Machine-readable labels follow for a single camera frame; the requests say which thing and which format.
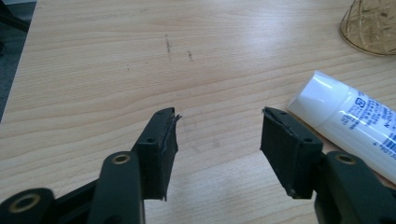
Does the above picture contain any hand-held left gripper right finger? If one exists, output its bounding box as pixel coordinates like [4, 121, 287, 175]
[260, 106, 325, 200]

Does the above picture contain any amber glass cup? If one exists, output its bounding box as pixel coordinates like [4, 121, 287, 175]
[339, 0, 396, 57]

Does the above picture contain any white toothpaste tube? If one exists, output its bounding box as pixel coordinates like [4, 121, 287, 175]
[286, 69, 396, 186]

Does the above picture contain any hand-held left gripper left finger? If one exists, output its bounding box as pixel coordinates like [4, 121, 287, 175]
[132, 106, 182, 202]

